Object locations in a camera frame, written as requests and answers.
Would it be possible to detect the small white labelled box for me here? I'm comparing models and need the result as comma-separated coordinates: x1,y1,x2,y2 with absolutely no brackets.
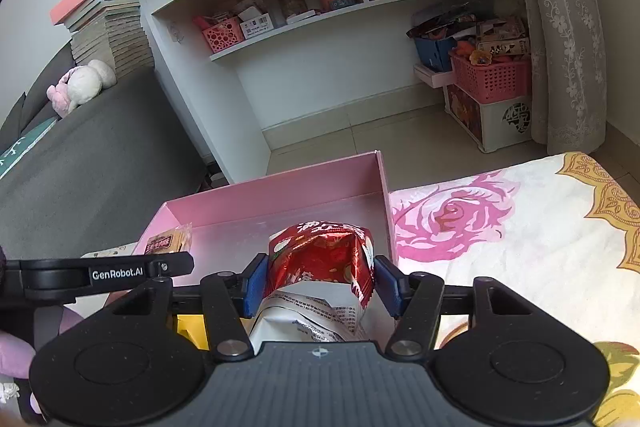
240,13,275,40

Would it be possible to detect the white pink plush toy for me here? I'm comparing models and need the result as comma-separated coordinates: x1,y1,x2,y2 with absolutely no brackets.
46,59,117,118

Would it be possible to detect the pink cardboard box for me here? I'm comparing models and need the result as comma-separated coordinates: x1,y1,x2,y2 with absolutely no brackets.
131,150,400,279

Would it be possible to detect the white lace curtain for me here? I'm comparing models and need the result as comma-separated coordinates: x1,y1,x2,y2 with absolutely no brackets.
500,0,608,156

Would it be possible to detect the red white foil snack packet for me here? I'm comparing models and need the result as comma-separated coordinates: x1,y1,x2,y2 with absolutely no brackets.
248,219,376,355

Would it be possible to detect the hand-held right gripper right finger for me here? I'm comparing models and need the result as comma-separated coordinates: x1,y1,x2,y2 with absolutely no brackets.
374,255,543,360

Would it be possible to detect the pink tray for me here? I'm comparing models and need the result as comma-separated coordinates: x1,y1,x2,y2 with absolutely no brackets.
414,63,457,88

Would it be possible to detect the printed cardboard game box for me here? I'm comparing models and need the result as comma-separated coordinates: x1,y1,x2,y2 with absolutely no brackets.
475,18,531,55

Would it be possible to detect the blue storage bin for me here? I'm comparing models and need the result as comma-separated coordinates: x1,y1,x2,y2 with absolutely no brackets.
414,36,458,72

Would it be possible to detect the white printed storage box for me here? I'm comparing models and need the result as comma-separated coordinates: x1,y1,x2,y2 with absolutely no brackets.
444,84,533,154

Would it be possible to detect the teal patterned pillow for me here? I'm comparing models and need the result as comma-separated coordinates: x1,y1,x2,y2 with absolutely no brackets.
0,117,58,180

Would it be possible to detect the small yellow snack packet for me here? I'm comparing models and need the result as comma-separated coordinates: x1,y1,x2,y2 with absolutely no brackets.
175,314,210,352

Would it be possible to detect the small pink lattice basket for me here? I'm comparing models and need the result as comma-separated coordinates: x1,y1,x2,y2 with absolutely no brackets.
201,16,246,54

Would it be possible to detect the grey sofa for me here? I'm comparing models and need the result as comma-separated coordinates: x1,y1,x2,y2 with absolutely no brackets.
0,42,212,260

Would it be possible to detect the dark printed bag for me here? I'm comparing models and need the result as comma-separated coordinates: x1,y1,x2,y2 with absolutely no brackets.
406,4,476,40

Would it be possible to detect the orange toy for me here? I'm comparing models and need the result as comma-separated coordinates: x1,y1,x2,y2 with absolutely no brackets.
452,42,501,68

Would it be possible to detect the large pink basket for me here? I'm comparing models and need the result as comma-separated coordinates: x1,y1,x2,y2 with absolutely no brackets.
449,49,532,104

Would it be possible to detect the clear brown cookie packet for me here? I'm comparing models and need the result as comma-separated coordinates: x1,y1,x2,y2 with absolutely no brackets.
145,223,194,256

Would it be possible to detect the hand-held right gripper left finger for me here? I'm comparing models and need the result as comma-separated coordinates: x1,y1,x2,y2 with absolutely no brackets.
102,253,268,363

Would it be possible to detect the tall stack of books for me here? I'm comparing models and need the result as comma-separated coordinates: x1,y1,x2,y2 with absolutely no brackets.
65,0,156,75

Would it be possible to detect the person's left forearm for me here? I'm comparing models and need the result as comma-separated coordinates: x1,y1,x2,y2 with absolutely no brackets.
0,307,76,380

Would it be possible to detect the white desk shelf unit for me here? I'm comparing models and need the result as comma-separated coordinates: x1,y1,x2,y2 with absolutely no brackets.
112,0,531,185

